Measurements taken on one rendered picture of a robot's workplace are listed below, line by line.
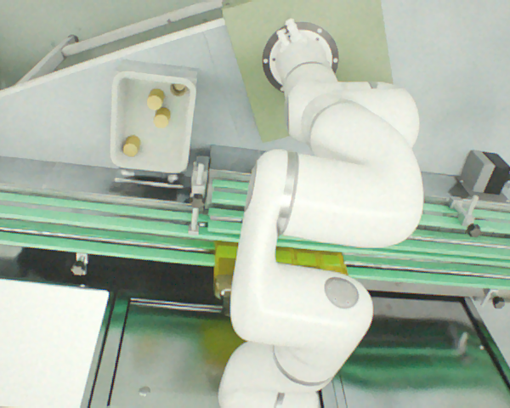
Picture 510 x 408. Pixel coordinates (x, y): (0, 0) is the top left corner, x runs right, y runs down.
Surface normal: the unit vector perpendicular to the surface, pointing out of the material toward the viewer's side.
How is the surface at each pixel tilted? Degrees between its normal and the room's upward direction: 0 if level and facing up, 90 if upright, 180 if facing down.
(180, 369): 90
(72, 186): 90
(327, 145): 55
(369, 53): 2
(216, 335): 90
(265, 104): 2
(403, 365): 90
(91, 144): 0
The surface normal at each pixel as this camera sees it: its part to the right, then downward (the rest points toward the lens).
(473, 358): 0.16, -0.84
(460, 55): 0.05, 0.54
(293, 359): -0.68, 0.44
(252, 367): -0.66, -0.42
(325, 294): 0.18, -0.58
